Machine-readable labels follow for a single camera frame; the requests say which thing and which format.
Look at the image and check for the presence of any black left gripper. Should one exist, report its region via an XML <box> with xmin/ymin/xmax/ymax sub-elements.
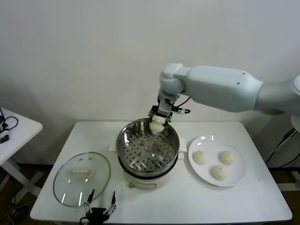
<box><xmin>83</xmin><ymin>188</ymin><xmax>117</xmax><ymax>225</ymax></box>

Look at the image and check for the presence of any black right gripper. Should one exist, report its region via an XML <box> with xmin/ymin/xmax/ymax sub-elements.
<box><xmin>148</xmin><ymin>94</ymin><xmax>178</xmax><ymax>132</ymax></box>

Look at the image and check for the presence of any white steamed baozi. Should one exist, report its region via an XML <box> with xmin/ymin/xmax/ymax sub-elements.
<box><xmin>192</xmin><ymin>150</ymin><xmax>209</xmax><ymax>165</ymax></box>
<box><xmin>149</xmin><ymin>117</ymin><xmax>165</xmax><ymax>134</ymax></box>
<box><xmin>210</xmin><ymin>165</ymin><xmax>228</xmax><ymax>181</ymax></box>
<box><xmin>219</xmin><ymin>150</ymin><xmax>236</xmax><ymax>166</ymax></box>

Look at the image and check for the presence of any stainless steel steamer basket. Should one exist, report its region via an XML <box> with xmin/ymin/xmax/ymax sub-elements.
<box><xmin>116</xmin><ymin>118</ymin><xmax>180</xmax><ymax>173</ymax></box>

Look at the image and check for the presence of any glass pot lid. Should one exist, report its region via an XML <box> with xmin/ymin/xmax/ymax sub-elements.
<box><xmin>53</xmin><ymin>152</ymin><xmax>111</xmax><ymax>208</ymax></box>

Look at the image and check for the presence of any cream electric cooking pot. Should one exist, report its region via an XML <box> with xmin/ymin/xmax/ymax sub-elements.
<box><xmin>109</xmin><ymin>137</ymin><xmax>188</xmax><ymax>189</ymax></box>

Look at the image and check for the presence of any white round plate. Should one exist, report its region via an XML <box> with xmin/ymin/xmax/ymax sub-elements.
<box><xmin>187</xmin><ymin>135</ymin><xmax>246</xmax><ymax>188</ymax></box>

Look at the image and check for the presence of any white folding side table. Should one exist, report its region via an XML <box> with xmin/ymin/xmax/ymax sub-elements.
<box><xmin>0</xmin><ymin>107</ymin><xmax>44</xmax><ymax>205</ymax></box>

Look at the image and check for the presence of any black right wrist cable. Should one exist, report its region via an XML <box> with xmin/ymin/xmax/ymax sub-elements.
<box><xmin>172</xmin><ymin>95</ymin><xmax>192</xmax><ymax>115</ymax></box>

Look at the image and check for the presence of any white floor cable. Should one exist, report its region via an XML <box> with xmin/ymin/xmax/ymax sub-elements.
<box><xmin>8</xmin><ymin>203</ymin><xmax>29</xmax><ymax>225</ymax></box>

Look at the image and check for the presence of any black looped cable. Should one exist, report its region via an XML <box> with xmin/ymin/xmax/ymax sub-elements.
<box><xmin>2</xmin><ymin>116</ymin><xmax>19</xmax><ymax>132</ymax></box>

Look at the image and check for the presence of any black cable with adapter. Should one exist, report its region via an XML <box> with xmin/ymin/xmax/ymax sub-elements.
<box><xmin>267</xmin><ymin>128</ymin><xmax>300</xmax><ymax>168</ymax></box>

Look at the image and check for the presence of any white table frame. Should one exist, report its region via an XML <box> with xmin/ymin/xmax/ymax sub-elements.
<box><xmin>277</xmin><ymin>170</ymin><xmax>300</xmax><ymax>192</ymax></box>

